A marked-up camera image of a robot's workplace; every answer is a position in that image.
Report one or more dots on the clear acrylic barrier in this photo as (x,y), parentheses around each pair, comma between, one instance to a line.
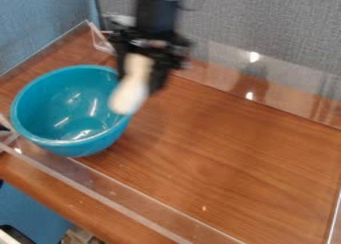
(289,87)
(165,220)
(71,49)

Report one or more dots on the blue bowl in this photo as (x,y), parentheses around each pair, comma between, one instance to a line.
(61,111)

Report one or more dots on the white brown toy mushroom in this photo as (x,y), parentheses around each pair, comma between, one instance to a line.
(133,90)

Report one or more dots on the clear acrylic left barrier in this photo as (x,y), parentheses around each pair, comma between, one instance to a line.
(71,49)

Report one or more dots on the clear acrylic front barrier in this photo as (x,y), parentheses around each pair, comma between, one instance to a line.
(165,220)

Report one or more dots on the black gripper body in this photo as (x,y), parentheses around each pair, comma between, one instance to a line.
(153,36)

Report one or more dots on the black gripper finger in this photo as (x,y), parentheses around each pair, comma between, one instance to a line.
(122,52)
(158,76)

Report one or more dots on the clear acrylic back barrier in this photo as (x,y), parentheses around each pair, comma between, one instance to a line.
(289,87)

